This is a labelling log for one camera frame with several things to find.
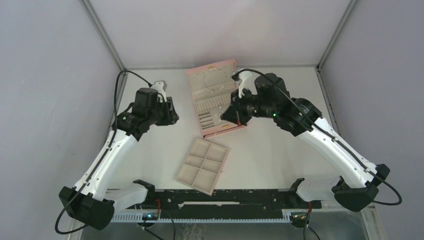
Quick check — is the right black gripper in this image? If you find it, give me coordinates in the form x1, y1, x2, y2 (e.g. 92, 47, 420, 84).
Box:
221, 87, 277, 127

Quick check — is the pink jewelry box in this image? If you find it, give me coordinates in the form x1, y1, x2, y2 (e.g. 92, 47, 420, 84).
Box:
186, 59, 246, 139

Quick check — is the silver hoop necklace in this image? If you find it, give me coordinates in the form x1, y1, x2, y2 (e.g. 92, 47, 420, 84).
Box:
202, 69, 229, 94

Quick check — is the beige six-compartment tray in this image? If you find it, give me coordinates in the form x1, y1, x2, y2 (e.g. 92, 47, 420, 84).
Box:
175, 138, 230, 196

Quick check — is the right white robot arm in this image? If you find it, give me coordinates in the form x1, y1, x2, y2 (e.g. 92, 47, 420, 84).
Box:
221, 69, 390, 212

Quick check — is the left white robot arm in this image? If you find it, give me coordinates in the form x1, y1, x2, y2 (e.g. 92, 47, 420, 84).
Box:
59, 81, 179, 230

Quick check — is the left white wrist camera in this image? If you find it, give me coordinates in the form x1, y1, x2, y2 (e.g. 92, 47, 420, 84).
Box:
150, 80, 168, 103

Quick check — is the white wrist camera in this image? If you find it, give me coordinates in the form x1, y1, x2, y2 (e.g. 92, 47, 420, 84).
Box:
231, 69, 253, 99
150, 80, 168, 103

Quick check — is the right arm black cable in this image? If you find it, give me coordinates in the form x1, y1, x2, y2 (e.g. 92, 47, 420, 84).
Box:
231, 68, 403, 207

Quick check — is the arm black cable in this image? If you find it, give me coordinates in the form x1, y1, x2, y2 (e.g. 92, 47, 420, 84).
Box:
231, 68, 403, 207
54, 69, 153, 235

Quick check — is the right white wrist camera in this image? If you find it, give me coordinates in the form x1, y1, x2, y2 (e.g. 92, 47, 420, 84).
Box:
231, 69, 253, 99

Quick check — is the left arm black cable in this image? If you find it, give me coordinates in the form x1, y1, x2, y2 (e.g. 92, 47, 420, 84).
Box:
54, 69, 153, 235

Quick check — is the black mounting base plate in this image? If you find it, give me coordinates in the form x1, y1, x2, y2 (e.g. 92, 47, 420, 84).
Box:
137, 189, 322, 218

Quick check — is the white slotted cable duct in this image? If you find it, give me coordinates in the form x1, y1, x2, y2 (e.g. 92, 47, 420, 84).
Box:
111, 212, 293, 223

